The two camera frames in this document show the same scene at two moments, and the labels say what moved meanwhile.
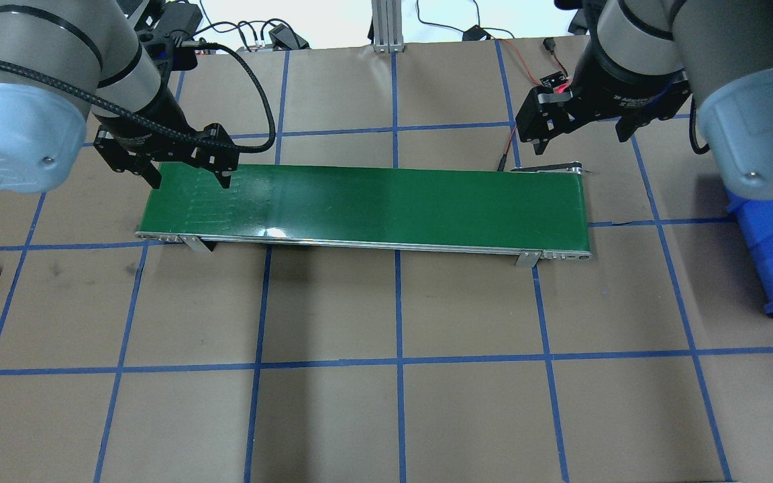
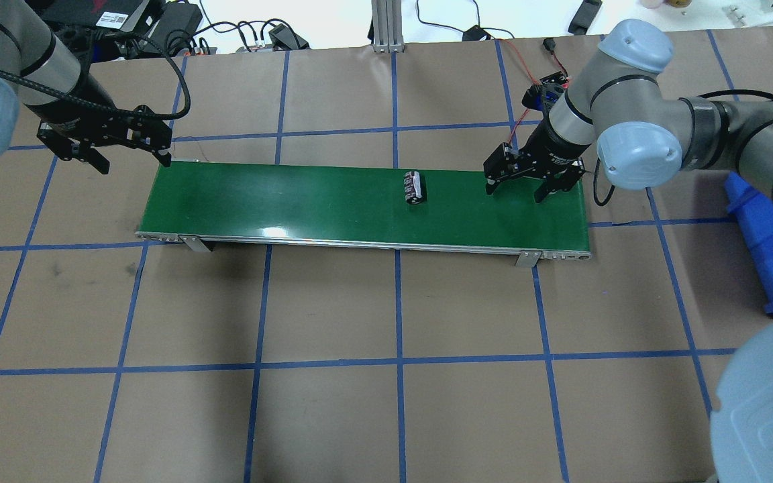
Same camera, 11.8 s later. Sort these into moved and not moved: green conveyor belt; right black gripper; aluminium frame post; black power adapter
Moved: right black gripper
Not moved: green conveyor belt; black power adapter; aluminium frame post
